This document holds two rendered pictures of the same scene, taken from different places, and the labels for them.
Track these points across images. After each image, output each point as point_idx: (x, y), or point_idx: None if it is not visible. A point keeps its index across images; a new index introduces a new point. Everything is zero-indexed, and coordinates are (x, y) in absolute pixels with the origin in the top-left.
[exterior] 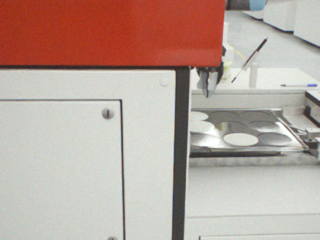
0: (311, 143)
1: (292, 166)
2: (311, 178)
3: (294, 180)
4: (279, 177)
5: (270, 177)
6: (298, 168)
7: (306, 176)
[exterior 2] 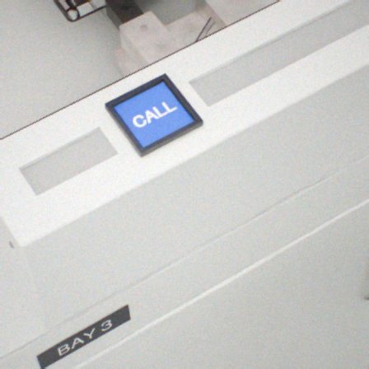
0: (113, 12)
1: (111, 37)
2: (52, 90)
3: (15, 58)
4: (19, 26)
5: (9, 10)
6: (104, 53)
7: (57, 77)
